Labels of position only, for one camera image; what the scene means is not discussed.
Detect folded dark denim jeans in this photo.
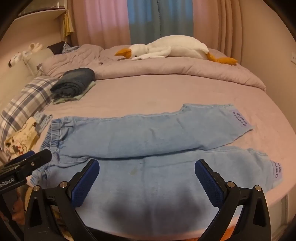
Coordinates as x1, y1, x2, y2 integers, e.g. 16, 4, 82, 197
50, 68, 95, 98

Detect pink curtain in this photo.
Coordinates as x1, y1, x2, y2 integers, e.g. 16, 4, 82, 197
73, 0, 131, 48

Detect small white plush toy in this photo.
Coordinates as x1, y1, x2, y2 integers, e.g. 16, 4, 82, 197
9, 43, 43, 67

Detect light blue denim pants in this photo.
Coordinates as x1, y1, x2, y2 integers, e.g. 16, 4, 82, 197
30, 103, 285, 232

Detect bed with pink sheet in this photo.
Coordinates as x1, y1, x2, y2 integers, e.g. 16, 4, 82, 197
21, 74, 296, 240

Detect beige curtain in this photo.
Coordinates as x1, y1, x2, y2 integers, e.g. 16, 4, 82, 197
192, 0, 296, 61

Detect pile of folded clothes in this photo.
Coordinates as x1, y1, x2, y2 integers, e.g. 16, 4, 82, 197
53, 81, 96, 105

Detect plaid pillow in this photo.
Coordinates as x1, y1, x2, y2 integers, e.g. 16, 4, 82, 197
0, 76, 61, 144

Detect cream floral cloth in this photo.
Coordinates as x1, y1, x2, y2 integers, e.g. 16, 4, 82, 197
3, 117, 41, 160

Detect white goose plush toy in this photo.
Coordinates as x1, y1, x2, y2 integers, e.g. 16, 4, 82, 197
115, 35, 238, 66

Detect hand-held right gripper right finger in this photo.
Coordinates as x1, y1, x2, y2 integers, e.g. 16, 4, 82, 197
194, 159, 271, 241

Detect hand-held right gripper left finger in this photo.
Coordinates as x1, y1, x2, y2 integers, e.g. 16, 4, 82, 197
24, 159, 100, 241

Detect pink quilt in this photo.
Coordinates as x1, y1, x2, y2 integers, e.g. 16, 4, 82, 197
40, 44, 266, 93

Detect dark garment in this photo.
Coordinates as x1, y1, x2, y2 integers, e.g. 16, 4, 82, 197
47, 42, 67, 55

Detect grey green pillow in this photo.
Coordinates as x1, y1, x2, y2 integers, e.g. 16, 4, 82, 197
23, 47, 56, 77

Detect orange brown fuzzy cloth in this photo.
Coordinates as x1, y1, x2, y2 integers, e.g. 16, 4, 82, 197
11, 185, 30, 241

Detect small light blue cloth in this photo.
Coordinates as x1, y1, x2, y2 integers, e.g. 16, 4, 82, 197
35, 112, 53, 135

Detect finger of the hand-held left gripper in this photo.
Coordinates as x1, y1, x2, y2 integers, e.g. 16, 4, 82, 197
0, 151, 36, 171
11, 148, 53, 181

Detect yellow hanging cloth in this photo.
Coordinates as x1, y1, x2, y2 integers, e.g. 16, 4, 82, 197
61, 11, 75, 37

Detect cream headboard shelf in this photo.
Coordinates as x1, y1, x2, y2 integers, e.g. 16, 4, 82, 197
0, 9, 70, 112

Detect blue curtain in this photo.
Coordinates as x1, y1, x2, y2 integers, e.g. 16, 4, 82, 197
127, 0, 194, 45

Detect blue checked cloth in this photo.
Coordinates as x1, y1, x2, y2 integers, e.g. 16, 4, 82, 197
62, 43, 80, 54

